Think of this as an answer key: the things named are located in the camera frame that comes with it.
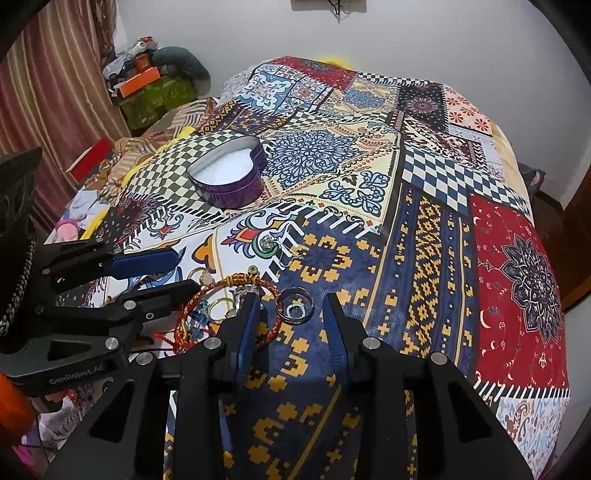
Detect red orange thread bracelet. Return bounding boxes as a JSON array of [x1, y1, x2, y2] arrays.
[[154, 271, 284, 356]]

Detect dark round ring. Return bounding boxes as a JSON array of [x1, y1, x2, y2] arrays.
[[275, 286, 317, 326]]

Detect red book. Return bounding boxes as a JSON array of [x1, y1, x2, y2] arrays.
[[66, 138, 113, 184]]

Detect striped brown curtain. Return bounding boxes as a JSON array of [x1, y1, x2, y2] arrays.
[[1, 1, 129, 236]]

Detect green patterned storage box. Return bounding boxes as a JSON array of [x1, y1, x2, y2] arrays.
[[118, 76, 197, 131]]

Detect purple heart-shaped tin box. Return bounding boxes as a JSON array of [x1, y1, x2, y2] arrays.
[[186, 136, 267, 209]]

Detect orange box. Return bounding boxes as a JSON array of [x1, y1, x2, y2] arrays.
[[117, 67, 160, 98]]

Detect patchwork patterned bedspread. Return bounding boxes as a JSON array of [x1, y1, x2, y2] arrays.
[[45, 56, 571, 480]]

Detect dark green pillow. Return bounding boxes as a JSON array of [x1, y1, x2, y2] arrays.
[[151, 46, 211, 96]]

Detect wooden door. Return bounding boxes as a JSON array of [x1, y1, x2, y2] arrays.
[[532, 170, 591, 312]]

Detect gold ring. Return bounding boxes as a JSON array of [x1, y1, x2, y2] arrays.
[[207, 297, 236, 323]]

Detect silver ring on bedspread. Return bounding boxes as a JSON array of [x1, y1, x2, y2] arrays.
[[256, 233, 281, 256]]

